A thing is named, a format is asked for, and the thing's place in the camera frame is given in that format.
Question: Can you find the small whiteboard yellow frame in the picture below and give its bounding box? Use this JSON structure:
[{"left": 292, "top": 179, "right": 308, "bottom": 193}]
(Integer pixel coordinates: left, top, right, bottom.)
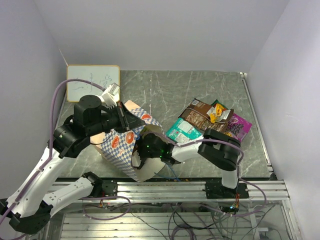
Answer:
[{"left": 66, "top": 64, "right": 120, "bottom": 103}]

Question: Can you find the yellow candy packet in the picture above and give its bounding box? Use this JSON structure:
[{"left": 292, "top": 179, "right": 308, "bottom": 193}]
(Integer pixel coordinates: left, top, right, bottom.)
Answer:
[{"left": 206, "top": 103, "right": 234, "bottom": 124}]

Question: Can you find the aluminium rail frame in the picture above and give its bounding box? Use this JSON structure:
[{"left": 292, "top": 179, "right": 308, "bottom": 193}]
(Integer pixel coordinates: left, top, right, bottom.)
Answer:
[{"left": 14, "top": 172, "right": 303, "bottom": 240}]

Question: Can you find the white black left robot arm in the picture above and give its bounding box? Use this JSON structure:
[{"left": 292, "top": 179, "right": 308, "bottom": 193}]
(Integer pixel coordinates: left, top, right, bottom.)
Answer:
[{"left": 0, "top": 95, "right": 145, "bottom": 235}]

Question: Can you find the blue checkered paper bag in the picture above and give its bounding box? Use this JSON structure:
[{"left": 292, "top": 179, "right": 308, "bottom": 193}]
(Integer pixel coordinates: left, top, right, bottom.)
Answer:
[{"left": 90, "top": 100, "right": 165, "bottom": 183}]

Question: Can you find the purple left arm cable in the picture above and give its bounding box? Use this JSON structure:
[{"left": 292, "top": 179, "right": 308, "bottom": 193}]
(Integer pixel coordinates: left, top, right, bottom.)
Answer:
[{"left": 0, "top": 78, "right": 107, "bottom": 226}]

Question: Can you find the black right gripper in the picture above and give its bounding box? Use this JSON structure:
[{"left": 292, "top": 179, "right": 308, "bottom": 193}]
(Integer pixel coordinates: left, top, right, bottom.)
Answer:
[{"left": 127, "top": 136, "right": 162, "bottom": 169}]

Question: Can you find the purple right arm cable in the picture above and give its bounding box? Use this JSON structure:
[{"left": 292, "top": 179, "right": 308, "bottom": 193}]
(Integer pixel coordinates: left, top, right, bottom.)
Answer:
[{"left": 153, "top": 131, "right": 268, "bottom": 218}]

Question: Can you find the purple snack pouch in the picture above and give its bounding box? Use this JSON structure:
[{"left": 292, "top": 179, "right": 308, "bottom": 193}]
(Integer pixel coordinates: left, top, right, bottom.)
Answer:
[{"left": 224, "top": 113, "right": 252, "bottom": 142}]

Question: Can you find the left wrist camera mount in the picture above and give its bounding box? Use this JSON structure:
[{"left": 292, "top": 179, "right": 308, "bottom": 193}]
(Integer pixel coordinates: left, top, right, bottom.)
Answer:
[{"left": 100, "top": 83, "right": 120, "bottom": 108}]

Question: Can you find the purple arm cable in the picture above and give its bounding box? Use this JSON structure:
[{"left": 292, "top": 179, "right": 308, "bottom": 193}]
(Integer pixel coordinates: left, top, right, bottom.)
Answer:
[
  {"left": 153, "top": 131, "right": 268, "bottom": 218},
  {"left": 0, "top": 78, "right": 107, "bottom": 226}
]

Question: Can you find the green chips bag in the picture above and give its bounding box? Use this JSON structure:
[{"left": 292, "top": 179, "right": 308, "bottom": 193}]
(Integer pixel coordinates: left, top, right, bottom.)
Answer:
[{"left": 211, "top": 99, "right": 228, "bottom": 111}]

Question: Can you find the brown chips bag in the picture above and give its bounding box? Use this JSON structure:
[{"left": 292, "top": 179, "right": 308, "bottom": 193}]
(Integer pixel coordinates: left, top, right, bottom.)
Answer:
[{"left": 179, "top": 98, "right": 228, "bottom": 133}]

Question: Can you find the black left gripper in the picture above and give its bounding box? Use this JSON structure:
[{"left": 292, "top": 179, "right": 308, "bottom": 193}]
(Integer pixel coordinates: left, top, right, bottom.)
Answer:
[{"left": 86, "top": 100, "right": 146, "bottom": 136}]

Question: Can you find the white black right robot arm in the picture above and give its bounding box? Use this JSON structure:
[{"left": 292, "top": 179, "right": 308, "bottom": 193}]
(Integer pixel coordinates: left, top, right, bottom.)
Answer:
[{"left": 136, "top": 128, "right": 244, "bottom": 198}]

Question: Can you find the green fox's candy bag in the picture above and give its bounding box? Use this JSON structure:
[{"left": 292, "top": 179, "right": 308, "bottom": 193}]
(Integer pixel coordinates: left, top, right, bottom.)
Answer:
[{"left": 165, "top": 118, "right": 203, "bottom": 143}]

